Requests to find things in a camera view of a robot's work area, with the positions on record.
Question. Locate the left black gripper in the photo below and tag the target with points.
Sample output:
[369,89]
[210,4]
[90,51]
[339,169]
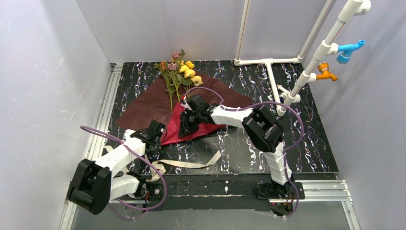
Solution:
[156,135]

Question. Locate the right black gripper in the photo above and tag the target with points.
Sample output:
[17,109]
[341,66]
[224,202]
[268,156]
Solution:
[186,120]

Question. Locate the pink fake flower bunch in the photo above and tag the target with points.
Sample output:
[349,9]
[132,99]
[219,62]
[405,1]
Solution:
[170,72]

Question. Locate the yellow fake flower bunch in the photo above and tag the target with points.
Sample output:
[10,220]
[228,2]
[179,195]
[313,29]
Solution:
[187,76]

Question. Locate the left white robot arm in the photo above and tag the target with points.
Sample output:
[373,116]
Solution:
[95,182]

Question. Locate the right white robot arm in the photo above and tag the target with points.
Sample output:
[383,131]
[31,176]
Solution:
[262,128]

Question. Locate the beige ribbon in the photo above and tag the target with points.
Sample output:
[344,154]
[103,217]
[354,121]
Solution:
[180,164]

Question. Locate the orange plastic faucet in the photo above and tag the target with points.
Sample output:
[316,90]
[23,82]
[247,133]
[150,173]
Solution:
[325,73]

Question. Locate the blue plastic faucet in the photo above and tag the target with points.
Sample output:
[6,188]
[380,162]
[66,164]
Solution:
[345,51]

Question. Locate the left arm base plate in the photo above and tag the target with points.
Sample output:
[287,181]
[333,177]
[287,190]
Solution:
[145,192]

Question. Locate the white PVC pipe frame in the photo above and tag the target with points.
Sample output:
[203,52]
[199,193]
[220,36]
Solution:
[326,47]

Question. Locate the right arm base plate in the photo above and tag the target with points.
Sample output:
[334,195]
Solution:
[282,196]

